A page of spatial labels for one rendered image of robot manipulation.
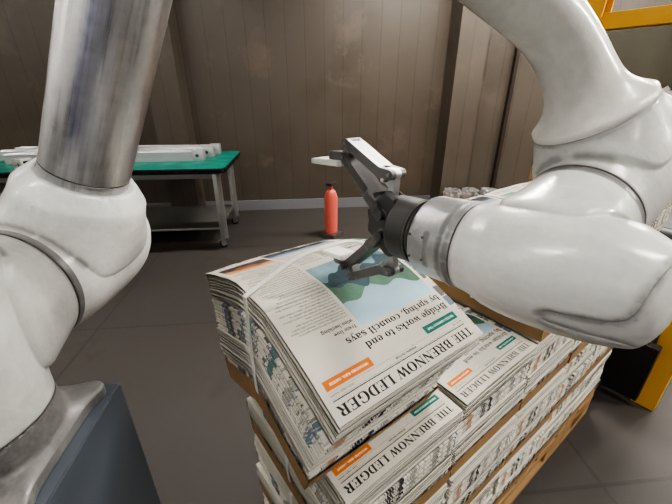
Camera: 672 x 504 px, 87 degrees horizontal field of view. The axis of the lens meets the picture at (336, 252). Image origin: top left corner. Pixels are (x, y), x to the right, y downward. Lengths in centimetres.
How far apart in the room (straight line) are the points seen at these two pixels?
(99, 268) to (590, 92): 57
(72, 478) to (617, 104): 66
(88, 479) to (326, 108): 403
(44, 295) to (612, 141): 57
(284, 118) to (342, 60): 87
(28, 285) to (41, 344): 7
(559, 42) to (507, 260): 18
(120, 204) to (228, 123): 385
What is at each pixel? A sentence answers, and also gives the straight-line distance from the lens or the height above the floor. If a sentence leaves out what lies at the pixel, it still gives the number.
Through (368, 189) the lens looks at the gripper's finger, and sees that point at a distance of 46.
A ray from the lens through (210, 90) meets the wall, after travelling 438.
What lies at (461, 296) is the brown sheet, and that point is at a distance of 104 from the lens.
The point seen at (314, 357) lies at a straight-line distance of 46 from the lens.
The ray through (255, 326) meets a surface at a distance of 57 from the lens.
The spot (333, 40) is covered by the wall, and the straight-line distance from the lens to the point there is 432.
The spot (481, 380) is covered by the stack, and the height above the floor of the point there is 83.
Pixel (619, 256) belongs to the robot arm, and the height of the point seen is 128.
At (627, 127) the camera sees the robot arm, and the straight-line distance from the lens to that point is 40.
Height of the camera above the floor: 138
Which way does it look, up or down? 25 degrees down
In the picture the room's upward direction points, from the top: straight up
